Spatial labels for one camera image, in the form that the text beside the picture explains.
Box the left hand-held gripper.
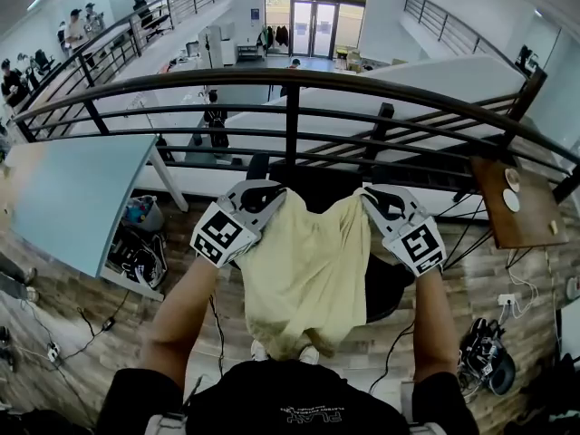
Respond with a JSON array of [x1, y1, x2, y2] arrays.
[[188, 179, 287, 270]]

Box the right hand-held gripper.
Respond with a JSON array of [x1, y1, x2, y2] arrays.
[[361, 184, 449, 278]]

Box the black office chair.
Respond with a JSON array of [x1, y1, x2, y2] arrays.
[[235, 151, 418, 324]]

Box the pale yellow clothes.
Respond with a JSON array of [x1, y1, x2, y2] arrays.
[[235, 187, 375, 363]]

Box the person's left forearm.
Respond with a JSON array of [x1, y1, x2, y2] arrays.
[[140, 256, 218, 389]]

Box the person's right forearm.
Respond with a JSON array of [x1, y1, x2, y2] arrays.
[[410, 265, 459, 384]]

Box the black metal curved railing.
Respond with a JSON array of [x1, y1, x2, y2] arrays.
[[12, 65, 580, 208]]

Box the grey bin of colourful items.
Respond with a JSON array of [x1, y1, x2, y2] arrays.
[[124, 195, 165, 233]]

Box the black open equipment case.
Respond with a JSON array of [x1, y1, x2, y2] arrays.
[[108, 222, 169, 289]]

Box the brown wooden hairpin-leg table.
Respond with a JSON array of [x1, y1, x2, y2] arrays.
[[441, 154, 571, 271]]

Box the rack of dark coats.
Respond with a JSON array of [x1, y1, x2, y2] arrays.
[[257, 24, 291, 56]]

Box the glass entrance door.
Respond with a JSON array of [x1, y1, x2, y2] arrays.
[[289, 0, 339, 58]]

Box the light blue white-legged table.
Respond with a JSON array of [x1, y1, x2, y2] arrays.
[[0, 133, 189, 303]]

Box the person's black t-shirt torso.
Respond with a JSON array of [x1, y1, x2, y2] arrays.
[[94, 358, 481, 435]]

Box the distant black balcony railing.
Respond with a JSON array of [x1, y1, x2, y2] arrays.
[[13, 0, 230, 121]]

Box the thin black cable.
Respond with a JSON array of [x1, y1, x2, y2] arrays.
[[369, 322, 416, 396], [208, 295, 227, 380]]

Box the white coiled cable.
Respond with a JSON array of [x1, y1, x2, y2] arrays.
[[498, 249, 540, 321]]

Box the pile of black devices and cables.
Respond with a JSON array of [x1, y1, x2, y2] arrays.
[[457, 317, 517, 398]]

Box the grey shoulder strap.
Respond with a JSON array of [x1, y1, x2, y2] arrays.
[[401, 381, 416, 425]]

